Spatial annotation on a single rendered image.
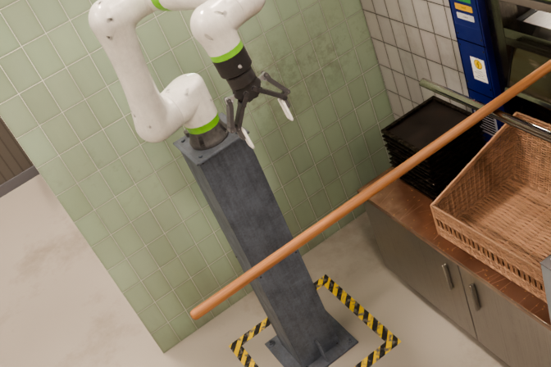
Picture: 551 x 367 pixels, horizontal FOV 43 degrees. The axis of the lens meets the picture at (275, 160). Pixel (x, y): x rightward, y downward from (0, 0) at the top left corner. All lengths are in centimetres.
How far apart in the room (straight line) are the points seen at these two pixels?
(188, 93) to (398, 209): 101
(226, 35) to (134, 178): 139
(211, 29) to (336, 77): 166
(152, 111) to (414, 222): 112
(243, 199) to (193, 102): 43
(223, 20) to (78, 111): 123
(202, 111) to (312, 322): 112
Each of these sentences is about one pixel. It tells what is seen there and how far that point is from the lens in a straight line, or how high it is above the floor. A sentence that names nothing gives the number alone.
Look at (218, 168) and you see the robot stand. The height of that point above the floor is 113.
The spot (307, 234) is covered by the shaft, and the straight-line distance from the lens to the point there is 192.
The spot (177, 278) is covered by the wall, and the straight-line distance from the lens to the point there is 336.
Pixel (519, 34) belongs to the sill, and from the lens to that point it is 257.
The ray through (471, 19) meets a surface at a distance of 266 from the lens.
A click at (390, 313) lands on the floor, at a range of 326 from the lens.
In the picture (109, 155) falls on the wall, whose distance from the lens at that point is 296.
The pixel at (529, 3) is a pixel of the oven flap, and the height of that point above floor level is 141.
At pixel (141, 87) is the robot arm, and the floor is 155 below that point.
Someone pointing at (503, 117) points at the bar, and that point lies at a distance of 218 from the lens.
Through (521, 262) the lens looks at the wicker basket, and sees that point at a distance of 236.
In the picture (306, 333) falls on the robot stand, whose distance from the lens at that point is 306.
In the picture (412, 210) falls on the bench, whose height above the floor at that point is 58.
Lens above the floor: 245
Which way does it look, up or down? 34 degrees down
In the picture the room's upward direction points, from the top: 23 degrees counter-clockwise
